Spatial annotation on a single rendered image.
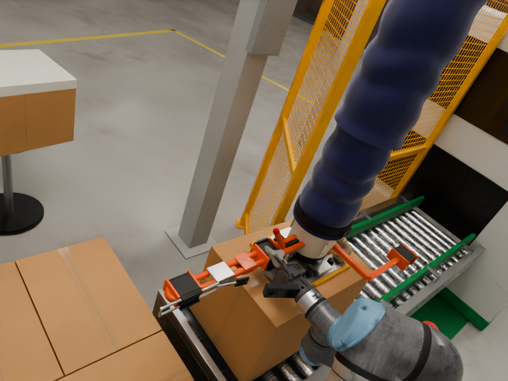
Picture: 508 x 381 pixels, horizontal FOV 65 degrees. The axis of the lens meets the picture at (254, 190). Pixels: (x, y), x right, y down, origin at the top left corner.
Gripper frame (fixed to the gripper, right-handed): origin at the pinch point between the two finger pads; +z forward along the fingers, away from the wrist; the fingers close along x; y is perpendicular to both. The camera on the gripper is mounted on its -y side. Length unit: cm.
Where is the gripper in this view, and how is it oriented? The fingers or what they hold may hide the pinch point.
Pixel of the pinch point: (261, 255)
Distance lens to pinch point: 139.6
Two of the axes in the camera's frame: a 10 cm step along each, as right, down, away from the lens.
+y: 7.3, -1.9, 6.5
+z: -6.1, -6.0, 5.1
